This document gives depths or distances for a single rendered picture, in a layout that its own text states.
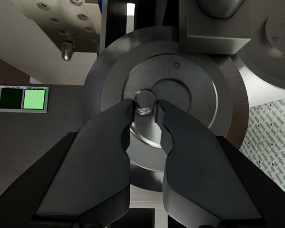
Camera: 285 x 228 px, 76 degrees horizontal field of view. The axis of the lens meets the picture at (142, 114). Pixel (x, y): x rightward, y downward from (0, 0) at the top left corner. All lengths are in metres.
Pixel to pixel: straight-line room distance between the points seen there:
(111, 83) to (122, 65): 0.02
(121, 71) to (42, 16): 0.34
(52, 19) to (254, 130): 0.47
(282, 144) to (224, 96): 0.17
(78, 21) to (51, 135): 0.29
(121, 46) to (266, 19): 0.14
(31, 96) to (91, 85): 0.41
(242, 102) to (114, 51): 0.12
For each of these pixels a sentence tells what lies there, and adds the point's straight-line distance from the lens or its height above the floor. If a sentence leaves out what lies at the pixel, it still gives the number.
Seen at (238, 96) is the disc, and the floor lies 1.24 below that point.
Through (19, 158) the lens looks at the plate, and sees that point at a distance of 0.58.
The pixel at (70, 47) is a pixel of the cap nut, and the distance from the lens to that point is 0.56.
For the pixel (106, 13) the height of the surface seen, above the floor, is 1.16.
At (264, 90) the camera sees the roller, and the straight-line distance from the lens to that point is 0.22.
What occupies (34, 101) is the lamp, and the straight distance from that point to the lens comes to 0.56.
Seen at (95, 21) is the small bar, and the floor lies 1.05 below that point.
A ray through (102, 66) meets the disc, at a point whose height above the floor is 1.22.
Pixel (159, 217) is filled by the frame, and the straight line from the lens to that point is 0.54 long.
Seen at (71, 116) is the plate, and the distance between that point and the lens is 0.52.
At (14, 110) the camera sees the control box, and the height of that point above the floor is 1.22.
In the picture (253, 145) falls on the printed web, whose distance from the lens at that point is 0.37.
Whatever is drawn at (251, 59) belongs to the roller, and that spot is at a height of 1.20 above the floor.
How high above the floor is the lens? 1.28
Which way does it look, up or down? 8 degrees down
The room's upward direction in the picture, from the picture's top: 178 degrees counter-clockwise
